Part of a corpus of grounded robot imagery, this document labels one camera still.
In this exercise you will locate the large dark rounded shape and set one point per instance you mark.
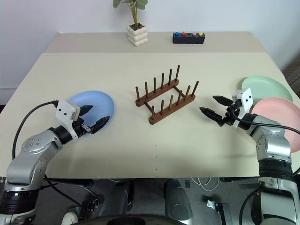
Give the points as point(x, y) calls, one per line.
point(177, 199)

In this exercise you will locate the white bubbly plant pot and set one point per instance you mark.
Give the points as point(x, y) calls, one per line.
point(137, 36)

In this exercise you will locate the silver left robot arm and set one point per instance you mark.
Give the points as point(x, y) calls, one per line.
point(32, 145)

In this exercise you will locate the metal bracket on floor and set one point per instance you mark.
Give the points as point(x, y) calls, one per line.
point(219, 208)

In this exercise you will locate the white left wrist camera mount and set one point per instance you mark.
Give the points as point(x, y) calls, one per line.
point(65, 111)

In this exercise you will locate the green plate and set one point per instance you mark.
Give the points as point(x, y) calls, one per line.
point(264, 86)

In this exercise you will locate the black button box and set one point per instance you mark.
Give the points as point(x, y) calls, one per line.
point(187, 40)

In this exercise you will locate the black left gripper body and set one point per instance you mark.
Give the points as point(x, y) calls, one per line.
point(79, 130)

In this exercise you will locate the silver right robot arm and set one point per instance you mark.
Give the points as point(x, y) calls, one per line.
point(273, 143)

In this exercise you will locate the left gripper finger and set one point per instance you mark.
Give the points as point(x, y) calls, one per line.
point(85, 109)
point(99, 123)

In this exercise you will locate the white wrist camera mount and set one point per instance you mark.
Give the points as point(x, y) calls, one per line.
point(65, 111)
point(246, 97)

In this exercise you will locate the white rounded object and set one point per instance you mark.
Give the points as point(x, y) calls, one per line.
point(70, 218)

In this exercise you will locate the pink-red plate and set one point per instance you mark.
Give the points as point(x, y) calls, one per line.
point(281, 110)

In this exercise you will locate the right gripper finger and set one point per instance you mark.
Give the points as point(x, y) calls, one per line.
point(222, 100)
point(211, 113)

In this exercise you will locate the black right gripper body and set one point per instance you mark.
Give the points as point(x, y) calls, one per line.
point(230, 117)

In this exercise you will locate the blue plate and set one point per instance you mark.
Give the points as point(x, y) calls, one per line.
point(103, 103)

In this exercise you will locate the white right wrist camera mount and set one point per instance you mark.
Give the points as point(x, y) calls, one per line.
point(246, 97)

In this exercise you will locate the green leafy plant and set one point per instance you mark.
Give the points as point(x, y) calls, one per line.
point(134, 14)

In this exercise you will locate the wooden dish rack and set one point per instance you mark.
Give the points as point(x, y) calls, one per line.
point(164, 114)

